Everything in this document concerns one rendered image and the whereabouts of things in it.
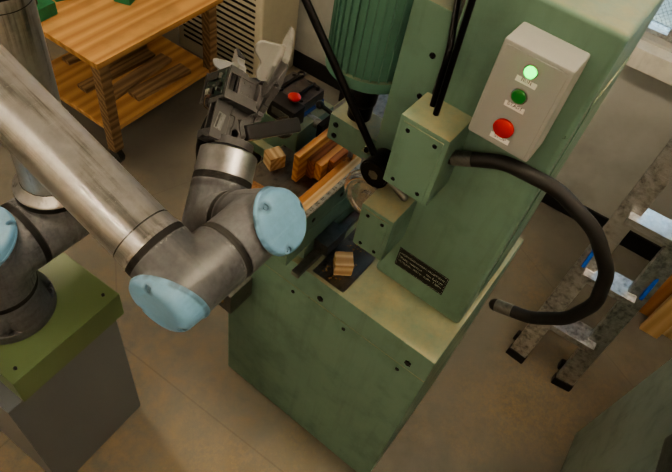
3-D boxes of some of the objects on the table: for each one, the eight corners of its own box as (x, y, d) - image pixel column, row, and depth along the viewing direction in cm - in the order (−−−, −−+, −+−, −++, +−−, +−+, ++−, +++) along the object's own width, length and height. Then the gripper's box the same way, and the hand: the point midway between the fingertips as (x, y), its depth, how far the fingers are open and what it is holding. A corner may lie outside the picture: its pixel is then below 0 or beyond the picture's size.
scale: (426, 104, 150) (426, 104, 150) (430, 107, 149) (430, 106, 149) (300, 216, 121) (300, 215, 121) (305, 219, 121) (305, 219, 121)
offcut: (285, 167, 137) (286, 155, 134) (269, 172, 135) (270, 160, 132) (278, 157, 139) (279, 145, 136) (262, 162, 137) (263, 150, 134)
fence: (430, 112, 157) (435, 95, 153) (435, 115, 156) (441, 98, 152) (282, 246, 123) (284, 229, 118) (288, 250, 122) (290, 234, 118)
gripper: (239, 130, 82) (269, 1, 86) (169, 145, 96) (198, 34, 100) (286, 152, 87) (313, 30, 91) (214, 162, 102) (239, 57, 106)
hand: (267, 39), depth 97 cm, fingers open, 14 cm apart
